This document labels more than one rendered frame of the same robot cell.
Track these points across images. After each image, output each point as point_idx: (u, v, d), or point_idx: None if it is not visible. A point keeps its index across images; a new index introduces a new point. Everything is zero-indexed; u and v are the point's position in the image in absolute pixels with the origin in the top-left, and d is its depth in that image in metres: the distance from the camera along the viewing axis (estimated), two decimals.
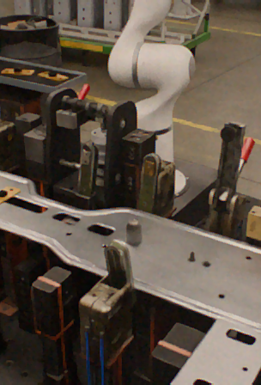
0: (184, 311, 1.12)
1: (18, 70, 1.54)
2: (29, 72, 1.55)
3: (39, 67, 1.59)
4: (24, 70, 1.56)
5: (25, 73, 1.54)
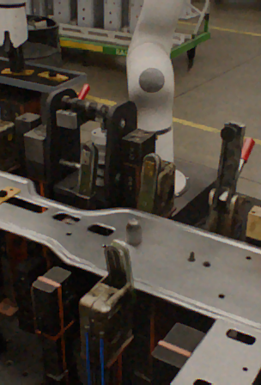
0: (184, 311, 1.12)
1: None
2: (29, 72, 1.55)
3: (39, 67, 1.59)
4: (24, 70, 1.56)
5: (25, 73, 1.54)
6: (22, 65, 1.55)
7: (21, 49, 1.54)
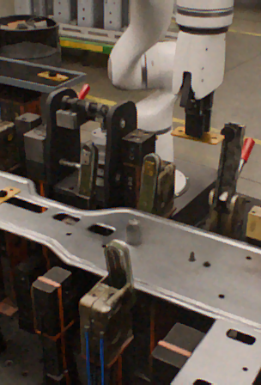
0: (184, 311, 1.12)
1: None
2: (215, 139, 0.94)
3: (39, 67, 1.59)
4: (208, 134, 0.95)
5: (208, 140, 0.93)
6: (206, 126, 0.95)
7: (209, 100, 0.93)
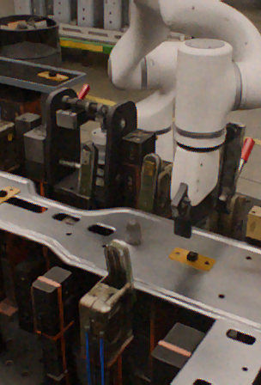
0: (184, 311, 1.12)
1: (192, 258, 1.06)
2: (208, 265, 1.06)
3: (39, 67, 1.59)
4: (201, 258, 1.07)
5: (201, 265, 1.05)
6: (209, 209, 1.06)
7: (211, 191, 1.04)
